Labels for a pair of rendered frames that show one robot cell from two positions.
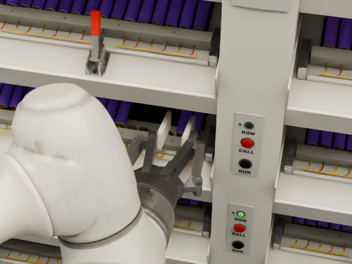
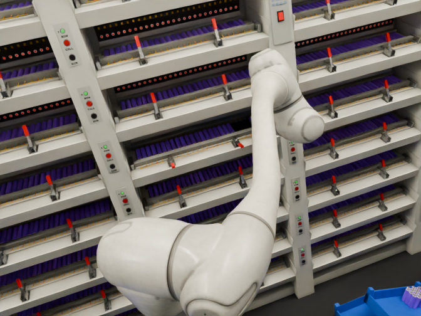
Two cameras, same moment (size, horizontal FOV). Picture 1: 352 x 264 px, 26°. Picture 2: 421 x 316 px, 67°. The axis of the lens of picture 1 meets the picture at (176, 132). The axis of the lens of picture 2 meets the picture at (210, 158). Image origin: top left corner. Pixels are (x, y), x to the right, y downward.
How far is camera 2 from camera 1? 0.78 m
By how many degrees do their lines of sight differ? 26
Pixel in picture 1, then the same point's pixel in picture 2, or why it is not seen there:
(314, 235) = (311, 150)
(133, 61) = (239, 93)
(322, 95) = (304, 76)
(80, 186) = (289, 73)
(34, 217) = (282, 86)
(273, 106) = not seen: hidden behind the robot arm
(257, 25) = (283, 51)
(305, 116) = (304, 84)
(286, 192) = not seen: hidden behind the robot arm
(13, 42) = (192, 105)
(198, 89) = not seen: hidden behind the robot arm
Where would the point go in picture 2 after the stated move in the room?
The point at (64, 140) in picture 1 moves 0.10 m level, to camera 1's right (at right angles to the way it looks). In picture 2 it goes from (278, 57) to (306, 49)
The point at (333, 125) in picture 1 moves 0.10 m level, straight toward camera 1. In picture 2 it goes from (313, 85) to (327, 89)
